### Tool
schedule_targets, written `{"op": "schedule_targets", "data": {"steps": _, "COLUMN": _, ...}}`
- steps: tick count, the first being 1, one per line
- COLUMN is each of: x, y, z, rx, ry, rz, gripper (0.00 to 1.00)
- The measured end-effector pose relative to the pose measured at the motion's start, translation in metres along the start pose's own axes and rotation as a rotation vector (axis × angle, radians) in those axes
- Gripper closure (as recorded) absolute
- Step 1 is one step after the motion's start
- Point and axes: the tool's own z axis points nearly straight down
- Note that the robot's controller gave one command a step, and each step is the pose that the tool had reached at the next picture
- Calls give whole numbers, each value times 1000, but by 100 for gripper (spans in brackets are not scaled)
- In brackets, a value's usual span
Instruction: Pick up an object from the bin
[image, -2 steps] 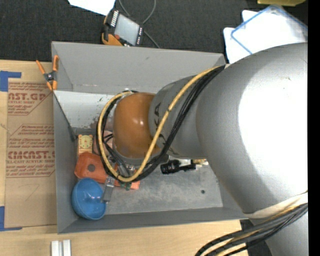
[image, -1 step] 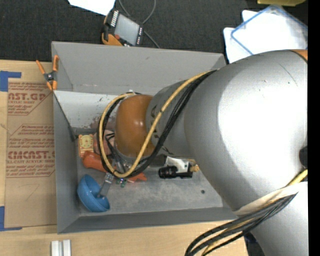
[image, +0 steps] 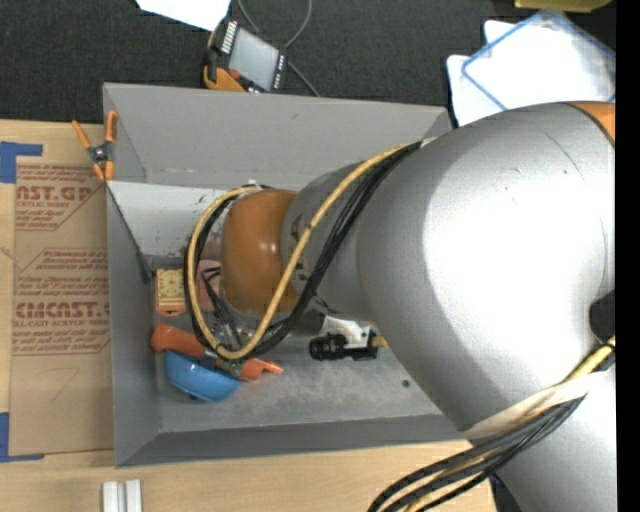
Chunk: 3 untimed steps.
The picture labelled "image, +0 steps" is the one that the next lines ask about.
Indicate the long orange toy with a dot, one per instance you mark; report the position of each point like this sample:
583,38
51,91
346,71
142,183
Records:
175,340

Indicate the blue bowl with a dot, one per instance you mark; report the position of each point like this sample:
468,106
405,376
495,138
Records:
200,382

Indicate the orange and cream small box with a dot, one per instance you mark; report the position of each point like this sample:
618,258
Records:
170,292

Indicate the grey metal bin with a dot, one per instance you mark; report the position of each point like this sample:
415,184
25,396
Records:
320,395

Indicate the brown cardboard board red print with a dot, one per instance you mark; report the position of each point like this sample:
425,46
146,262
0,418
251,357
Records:
60,395

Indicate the black cylinder on white bracket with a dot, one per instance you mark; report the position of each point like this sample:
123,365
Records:
334,346

